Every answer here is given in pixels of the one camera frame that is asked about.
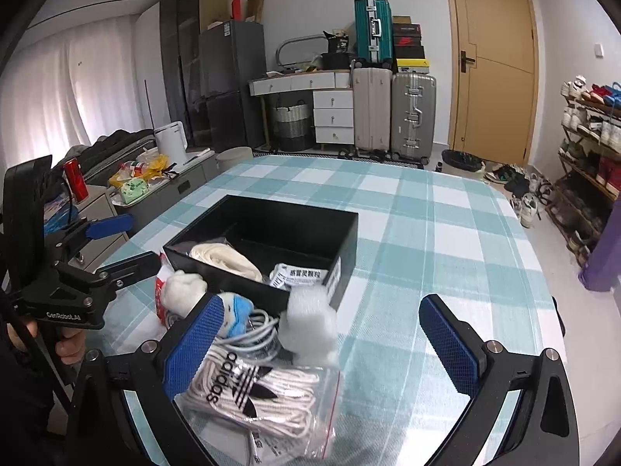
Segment red white plastic bag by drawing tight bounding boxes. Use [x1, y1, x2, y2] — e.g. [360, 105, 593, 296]
[155, 251, 175, 327]

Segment white plush toy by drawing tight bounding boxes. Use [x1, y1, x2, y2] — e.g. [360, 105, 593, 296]
[160, 269, 255, 338]

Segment cream rope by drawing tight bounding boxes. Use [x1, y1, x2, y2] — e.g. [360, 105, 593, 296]
[187, 242, 263, 282]

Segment white laces adidas bag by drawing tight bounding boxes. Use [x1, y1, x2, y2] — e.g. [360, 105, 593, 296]
[178, 346, 342, 465]

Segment black storage box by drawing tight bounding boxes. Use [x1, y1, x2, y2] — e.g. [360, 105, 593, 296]
[164, 196, 359, 316]

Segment white labelled pouch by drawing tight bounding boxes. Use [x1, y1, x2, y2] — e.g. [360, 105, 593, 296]
[269, 263, 327, 290]

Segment white foam wrap piece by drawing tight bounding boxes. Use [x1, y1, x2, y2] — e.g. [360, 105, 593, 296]
[278, 285, 338, 367]

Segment person's left hand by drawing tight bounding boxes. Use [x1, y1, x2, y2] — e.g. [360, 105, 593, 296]
[7, 324, 86, 366]

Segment grey side cabinet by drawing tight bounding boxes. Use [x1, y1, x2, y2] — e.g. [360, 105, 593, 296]
[108, 150, 220, 238]

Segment yellow snack bag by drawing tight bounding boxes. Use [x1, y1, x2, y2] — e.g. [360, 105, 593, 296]
[108, 154, 168, 188]

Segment red can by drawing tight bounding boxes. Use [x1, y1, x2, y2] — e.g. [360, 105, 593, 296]
[63, 158, 88, 202]

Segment white round stool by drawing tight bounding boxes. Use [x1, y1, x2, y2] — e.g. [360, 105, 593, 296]
[216, 146, 254, 172]

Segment purple bag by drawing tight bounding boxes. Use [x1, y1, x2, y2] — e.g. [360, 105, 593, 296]
[579, 205, 621, 292]

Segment dark grey refrigerator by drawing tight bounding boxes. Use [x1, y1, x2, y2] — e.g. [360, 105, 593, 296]
[199, 20, 266, 153]

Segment striped laundry basket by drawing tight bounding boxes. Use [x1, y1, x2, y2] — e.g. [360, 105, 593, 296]
[272, 103, 312, 151]

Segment teal checked tablecloth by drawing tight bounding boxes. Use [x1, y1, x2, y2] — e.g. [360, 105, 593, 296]
[114, 155, 565, 465]

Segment white drawer desk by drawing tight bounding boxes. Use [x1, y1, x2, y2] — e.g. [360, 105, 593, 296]
[248, 71, 355, 150]

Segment wooden shoe rack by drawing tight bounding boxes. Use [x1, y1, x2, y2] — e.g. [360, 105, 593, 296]
[546, 75, 620, 266]

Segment black waste bin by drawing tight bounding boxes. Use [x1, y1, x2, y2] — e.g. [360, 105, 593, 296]
[441, 150, 486, 180]

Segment beige suitcase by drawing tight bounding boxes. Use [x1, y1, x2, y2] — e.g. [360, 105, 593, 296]
[352, 68, 393, 151]

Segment silver suitcase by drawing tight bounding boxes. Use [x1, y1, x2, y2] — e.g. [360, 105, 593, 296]
[390, 73, 437, 165]

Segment teal suitcase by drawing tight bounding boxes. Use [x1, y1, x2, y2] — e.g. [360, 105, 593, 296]
[354, 0, 393, 68]

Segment stacked shoe boxes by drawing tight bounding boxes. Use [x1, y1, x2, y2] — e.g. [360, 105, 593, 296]
[392, 16, 429, 75]

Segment wooden door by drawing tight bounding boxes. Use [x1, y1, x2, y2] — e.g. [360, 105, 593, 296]
[448, 0, 539, 165]

